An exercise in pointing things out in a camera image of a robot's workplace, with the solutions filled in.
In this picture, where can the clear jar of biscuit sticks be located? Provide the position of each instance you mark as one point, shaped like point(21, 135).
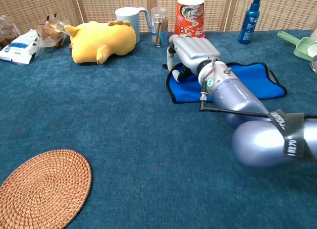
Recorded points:
point(159, 28)

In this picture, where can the clear bag of pastries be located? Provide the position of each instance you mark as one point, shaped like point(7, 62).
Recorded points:
point(50, 32)

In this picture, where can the white and blue snack bag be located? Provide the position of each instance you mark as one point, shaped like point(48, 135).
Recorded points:
point(18, 48)

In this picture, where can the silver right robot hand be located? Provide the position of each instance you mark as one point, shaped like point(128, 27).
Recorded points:
point(195, 49)

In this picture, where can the green plastic scoop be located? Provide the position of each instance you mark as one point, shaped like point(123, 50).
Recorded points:
point(301, 46)

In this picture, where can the red instant noodle cup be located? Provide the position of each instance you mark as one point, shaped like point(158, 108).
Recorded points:
point(189, 18)

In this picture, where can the blue spray bottle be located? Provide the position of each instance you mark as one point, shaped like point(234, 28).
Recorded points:
point(248, 25)

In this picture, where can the woven bamboo folding screen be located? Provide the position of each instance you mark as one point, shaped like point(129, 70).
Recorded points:
point(32, 6)

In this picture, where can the clear plastic cookie box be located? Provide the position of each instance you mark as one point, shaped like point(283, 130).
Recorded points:
point(7, 32)

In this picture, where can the lavender right robot arm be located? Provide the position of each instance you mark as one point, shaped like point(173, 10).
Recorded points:
point(232, 95)

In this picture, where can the grey and blue cloth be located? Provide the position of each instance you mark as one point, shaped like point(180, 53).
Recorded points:
point(252, 77)

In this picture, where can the blue carpet table cover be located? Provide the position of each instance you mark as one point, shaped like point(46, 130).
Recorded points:
point(111, 115)

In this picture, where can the round woven rattan coaster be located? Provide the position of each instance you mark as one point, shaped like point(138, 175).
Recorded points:
point(42, 189)

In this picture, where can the yellow plush toy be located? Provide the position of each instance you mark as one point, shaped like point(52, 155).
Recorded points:
point(99, 40)

